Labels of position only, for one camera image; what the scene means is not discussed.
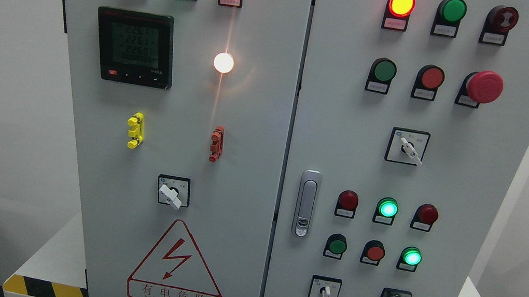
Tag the white selector switch lower right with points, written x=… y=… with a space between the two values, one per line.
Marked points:
x=322 y=286

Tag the green push button upper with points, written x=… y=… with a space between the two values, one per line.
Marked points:
x=380 y=76

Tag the white selector switch left door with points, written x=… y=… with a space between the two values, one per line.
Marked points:
x=173 y=191

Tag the green push button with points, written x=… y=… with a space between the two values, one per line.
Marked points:
x=335 y=246
x=380 y=76

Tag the red lamp middle right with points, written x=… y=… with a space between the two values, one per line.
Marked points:
x=425 y=216

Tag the black digital power meter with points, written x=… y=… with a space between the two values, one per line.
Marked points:
x=136 y=47

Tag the red electric hazard warning sticker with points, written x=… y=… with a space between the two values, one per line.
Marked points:
x=175 y=267

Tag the dark red lamp middle left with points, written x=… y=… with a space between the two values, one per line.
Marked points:
x=347 y=204

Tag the green push button lower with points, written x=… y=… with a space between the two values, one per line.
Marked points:
x=335 y=246

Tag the red terminal clip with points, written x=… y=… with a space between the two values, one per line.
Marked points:
x=216 y=147

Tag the right grey cabinet door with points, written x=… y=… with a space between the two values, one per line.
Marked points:
x=343 y=131

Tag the red lit lamp top right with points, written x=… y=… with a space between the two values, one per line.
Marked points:
x=396 y=14

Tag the grey cabinet door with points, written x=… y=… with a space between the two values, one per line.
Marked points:
x=232 y=201
x=343 y=131

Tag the red emergency stop mushroom button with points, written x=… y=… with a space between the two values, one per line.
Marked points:
x=479 y=87

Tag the red push button upper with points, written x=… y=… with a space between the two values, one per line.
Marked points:
x=427 y=82

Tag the white selector switch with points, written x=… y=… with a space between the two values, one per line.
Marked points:
x=407 y=146
x=322 y=286

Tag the green lamp top right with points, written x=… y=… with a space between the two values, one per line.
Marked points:
x=448 y=17

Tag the red push button lower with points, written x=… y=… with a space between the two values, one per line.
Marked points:
x=373 y=253

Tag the green lit lamp middle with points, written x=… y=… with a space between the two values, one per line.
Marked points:
x=386 y=211

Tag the left grey cabinet door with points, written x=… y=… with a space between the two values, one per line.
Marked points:
x=232 y=201

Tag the silver door lock handle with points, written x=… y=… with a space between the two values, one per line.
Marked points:
x=307 y=195

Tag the red buzzer alarm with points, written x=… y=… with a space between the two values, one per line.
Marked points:
x=500 y=20

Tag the white lit indicator lamp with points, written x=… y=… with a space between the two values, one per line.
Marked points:
x=223 y=62

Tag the white selector switch upper right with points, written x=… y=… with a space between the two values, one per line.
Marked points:
x=407 y=146

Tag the green lamp lower right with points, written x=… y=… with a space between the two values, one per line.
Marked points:
x=409 y=259

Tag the yellow terminal clip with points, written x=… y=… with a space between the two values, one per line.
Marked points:
x=135 y=131

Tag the red push button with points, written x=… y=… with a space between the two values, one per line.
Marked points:
x=427 y=82
x=373 y=253

